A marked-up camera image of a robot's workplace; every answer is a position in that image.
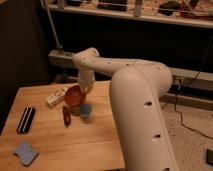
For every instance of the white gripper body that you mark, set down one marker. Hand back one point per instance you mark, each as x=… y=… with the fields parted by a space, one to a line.
x=86 y=78

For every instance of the blue sponge cloth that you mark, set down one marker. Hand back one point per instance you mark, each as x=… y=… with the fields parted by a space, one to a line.
x=25 y=153

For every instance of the dark red oblong object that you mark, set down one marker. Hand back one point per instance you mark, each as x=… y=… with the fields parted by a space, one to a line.
x=66 y=116

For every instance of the metal lamp pole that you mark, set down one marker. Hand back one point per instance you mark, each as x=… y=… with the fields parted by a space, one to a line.
x=59 y=47

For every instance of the white rectangular box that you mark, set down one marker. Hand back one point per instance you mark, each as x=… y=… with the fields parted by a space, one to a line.
x=56 y=97

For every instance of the black striped block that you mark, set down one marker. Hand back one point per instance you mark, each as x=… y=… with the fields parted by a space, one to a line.
x=26 y=120

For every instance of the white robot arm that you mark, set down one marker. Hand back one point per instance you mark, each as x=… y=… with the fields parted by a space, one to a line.
x=134 y=91

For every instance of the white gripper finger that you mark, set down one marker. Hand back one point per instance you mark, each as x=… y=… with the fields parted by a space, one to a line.
x=84 y=90

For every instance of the wooden shelf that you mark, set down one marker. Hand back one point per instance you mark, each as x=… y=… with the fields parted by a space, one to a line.
x=194 y=13

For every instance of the blue cup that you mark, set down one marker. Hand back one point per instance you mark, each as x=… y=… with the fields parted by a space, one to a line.
x=85 y=111

